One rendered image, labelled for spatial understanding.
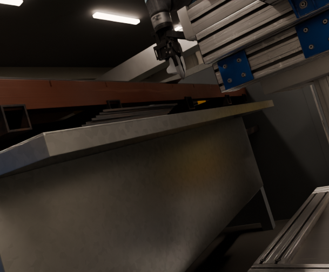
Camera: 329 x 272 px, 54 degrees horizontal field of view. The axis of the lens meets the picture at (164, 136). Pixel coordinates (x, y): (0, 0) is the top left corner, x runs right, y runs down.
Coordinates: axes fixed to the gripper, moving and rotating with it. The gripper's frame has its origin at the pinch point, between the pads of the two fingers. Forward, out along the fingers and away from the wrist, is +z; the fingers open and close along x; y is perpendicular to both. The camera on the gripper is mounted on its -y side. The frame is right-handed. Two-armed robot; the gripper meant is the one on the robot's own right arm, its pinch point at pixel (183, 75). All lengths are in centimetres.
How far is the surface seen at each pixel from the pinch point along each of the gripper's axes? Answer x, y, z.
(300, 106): -82, -25, 24
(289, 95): -82, -21, 17
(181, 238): 38, -2, 48
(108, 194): 60, -2, 29
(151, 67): -508, 296, -152
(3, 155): 85, -10, 18
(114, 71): -524, 407, -186
